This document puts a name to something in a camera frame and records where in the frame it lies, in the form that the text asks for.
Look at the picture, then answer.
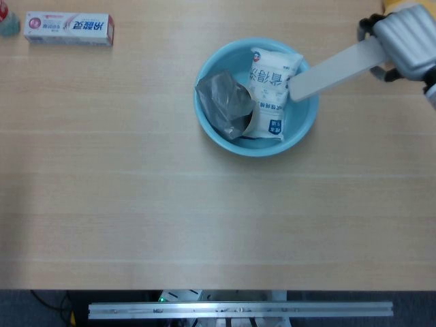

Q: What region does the white milk pouch blue print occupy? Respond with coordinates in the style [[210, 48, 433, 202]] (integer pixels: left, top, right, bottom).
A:
[[245, 46, 305, 141]]

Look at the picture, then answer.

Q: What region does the grey garbage bag roll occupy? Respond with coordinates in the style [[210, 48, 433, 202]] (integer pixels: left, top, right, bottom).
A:
[[194, 70, 255, 140]]

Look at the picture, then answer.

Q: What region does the white pink toothpaste box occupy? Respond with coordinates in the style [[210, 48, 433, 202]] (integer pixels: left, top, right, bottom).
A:
[[23, 12, 115, 48]]

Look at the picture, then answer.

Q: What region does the yellow plush toy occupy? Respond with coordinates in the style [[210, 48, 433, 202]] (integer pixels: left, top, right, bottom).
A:
[[381, 0, 415, 10]]

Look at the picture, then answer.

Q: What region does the beige cutlery case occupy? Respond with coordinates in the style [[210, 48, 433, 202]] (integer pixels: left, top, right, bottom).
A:
[[288, 35, 388, 102]]

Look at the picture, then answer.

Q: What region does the light blue plastic basin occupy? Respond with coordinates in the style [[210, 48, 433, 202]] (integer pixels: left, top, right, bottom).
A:
[[193, 37, 321, 158]]

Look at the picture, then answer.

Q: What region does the clear bottle red label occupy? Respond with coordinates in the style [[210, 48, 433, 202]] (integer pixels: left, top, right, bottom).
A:
[[0, 0, 20, 37]]

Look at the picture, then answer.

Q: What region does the aluminium profile rail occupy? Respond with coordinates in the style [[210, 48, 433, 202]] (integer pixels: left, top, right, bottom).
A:
[[87, 300, 394, 320]]

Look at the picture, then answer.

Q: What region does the beige round bowl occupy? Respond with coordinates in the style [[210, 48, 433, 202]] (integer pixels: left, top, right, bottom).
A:
[[243, 84, 262, 138]]

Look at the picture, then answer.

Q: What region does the black floor cable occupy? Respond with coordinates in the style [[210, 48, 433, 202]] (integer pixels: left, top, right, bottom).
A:
[[30, 290, 76, 324]]

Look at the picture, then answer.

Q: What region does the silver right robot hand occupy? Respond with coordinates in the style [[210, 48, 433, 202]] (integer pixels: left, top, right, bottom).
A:
[[356, 3, 436, 82]]

